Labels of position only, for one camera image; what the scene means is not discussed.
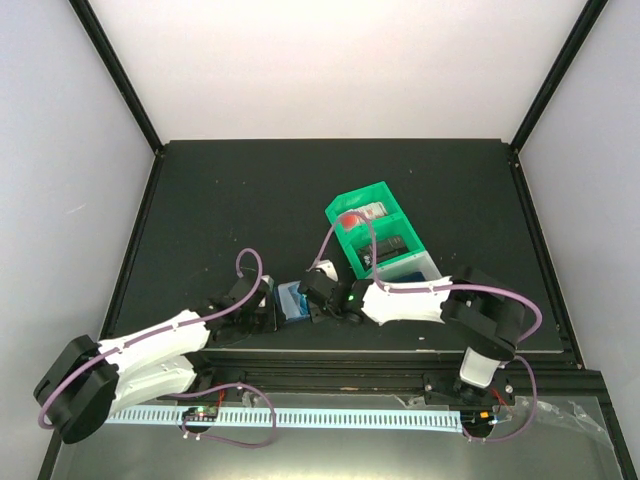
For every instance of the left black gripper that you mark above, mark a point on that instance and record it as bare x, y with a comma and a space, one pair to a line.
271, 324

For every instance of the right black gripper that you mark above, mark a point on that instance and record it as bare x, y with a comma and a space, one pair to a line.
316, 313

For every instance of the blue card holder wallet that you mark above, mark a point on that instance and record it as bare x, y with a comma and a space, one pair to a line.
293, 305

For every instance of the blue credit cards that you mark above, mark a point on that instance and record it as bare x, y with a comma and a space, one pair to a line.
411, 277

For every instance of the green card bin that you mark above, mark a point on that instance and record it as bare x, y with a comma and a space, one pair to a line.
395, 223

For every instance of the white card bin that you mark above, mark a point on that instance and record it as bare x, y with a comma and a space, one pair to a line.
407, 268

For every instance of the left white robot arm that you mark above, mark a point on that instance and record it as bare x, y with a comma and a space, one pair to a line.
91, 380

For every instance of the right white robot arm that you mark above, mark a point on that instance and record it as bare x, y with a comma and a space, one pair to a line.
490, 320

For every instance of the red white credit cards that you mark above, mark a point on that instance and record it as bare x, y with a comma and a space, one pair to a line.
357, 216

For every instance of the left circuit board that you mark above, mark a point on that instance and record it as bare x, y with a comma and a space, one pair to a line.
200, 413

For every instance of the circuit board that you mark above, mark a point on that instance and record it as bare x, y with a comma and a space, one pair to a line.
200, 413
481, 418

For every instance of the right circuit board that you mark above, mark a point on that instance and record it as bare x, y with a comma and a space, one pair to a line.
481, 418

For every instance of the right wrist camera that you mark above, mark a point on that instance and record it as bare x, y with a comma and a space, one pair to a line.
328, 268

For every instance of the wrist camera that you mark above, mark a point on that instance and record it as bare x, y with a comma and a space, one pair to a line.
267, 284
328, 268

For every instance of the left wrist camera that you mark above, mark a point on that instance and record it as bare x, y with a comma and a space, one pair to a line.
267, 284

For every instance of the white slotted cable duct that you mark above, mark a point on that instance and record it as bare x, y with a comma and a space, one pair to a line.
300, 418

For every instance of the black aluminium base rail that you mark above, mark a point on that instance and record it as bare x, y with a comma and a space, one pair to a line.
377, 372

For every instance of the left black frame post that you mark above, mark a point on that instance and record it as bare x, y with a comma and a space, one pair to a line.
105, 50

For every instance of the black frame post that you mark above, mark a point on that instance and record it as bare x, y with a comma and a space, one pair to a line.
105, 50
572, 45

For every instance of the right black frame post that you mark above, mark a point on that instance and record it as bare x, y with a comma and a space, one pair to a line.
572, 45

